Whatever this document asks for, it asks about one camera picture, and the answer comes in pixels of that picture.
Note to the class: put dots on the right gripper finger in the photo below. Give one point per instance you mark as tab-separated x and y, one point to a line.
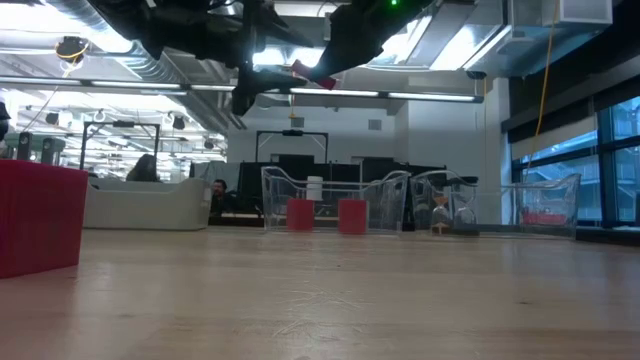
332	67

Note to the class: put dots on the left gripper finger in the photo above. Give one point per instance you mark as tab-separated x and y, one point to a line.
277	81
282	35

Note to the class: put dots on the red cube block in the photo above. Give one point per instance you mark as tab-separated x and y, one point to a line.
300	216
352	217
40	220
301	70

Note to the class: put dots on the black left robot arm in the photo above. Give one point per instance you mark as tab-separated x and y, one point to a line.
175	25

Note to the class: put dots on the long ceiling light strip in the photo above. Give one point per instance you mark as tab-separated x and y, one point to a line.
335	92

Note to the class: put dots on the white cylinder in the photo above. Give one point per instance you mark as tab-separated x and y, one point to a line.
314	187

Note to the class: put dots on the person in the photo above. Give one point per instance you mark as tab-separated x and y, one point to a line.
220	200
144	169

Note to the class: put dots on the clear plastic bin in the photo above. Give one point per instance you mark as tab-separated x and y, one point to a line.
560	200
385	205
625	165

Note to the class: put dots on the black ceiling dome device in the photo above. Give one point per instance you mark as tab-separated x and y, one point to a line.
71	47

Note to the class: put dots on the grey opaque plastic bin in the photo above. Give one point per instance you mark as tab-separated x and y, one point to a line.
150	210

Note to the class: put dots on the black capped hourglass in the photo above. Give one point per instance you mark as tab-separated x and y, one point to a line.
465	217

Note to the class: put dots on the grey ceiling vent unit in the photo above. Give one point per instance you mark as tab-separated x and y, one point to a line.
585	12

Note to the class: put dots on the red flat object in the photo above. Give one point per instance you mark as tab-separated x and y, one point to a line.
545	219

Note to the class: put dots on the right clear plastic bin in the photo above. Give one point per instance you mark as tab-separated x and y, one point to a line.
625	165

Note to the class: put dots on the black gantry frame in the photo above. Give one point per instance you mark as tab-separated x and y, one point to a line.
292	132
120	123

